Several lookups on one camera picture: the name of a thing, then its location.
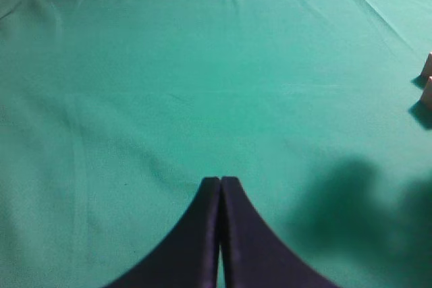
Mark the green cloth backdrop and cover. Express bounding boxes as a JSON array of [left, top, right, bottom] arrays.
[[1, 0, 431, 287]]

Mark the pink cube placed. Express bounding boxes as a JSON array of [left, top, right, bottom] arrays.
[[421, 52, 432, 78], [420, 76, 432, 109]]

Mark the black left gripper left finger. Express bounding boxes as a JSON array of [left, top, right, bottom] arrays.
[[107, 177, 221, 288]]

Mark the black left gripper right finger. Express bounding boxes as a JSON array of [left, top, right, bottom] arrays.
[[219, 177, 336, 288]]

